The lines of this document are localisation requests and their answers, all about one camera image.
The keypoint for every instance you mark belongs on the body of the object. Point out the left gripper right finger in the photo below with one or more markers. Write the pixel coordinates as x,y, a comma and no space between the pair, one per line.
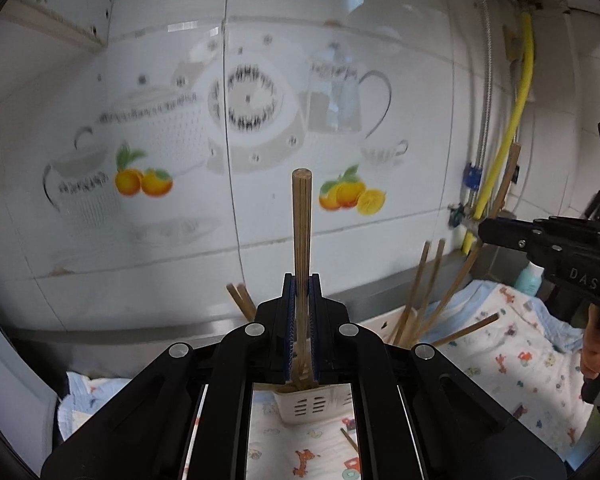
346,353

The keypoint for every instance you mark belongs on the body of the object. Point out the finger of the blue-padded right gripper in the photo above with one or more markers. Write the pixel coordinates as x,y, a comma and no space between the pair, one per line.
504,232

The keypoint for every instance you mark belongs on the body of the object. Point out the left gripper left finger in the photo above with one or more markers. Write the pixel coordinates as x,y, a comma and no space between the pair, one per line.
259,352

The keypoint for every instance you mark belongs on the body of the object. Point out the wooden chopstick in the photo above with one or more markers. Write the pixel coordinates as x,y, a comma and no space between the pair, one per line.
301,183
350,440
231,289
510,169
417,315
452,290
406,312
467,330
248,307

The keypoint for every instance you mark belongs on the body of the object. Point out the person's right hand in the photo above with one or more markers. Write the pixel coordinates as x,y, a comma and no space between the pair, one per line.
590,355

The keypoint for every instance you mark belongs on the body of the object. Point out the cream plastic utensil holder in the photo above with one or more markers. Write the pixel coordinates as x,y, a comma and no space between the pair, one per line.
325,402

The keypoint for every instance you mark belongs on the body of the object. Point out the teal soap bottle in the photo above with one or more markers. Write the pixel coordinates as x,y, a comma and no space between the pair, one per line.
530,279

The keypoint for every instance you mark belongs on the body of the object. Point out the cartoon print white cloth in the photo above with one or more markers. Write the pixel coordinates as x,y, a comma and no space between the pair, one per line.
453,428

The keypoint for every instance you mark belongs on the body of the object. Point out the red handle water valve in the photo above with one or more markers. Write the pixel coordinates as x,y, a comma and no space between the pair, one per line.
458,213

